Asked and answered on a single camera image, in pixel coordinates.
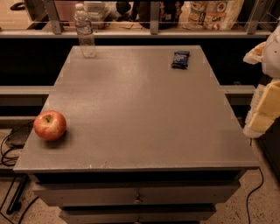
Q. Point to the red apple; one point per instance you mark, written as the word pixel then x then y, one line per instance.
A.
pixel 50 125

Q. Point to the metal shelf rail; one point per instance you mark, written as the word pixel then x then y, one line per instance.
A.
pixel 55 19

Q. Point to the upper drawer knob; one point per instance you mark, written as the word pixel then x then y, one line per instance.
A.
pixel 138 200

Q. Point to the colourful snack bag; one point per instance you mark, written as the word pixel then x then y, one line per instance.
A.
pixel 216 15

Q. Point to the clear plastic water bottle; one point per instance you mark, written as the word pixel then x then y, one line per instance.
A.
pixel 84 31

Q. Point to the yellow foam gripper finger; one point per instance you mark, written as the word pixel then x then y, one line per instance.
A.
pixel 255 55
pixel 266 107

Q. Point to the grey drawer cabinet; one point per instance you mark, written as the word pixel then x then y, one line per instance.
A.
pixel 137 126

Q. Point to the black power adapter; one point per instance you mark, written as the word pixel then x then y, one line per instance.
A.
pixel 18 137

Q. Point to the dark blue rxbar wrapper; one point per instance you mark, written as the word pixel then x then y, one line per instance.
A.
pixel 180 59

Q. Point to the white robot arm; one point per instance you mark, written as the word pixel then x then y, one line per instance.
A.
pixel 270 67

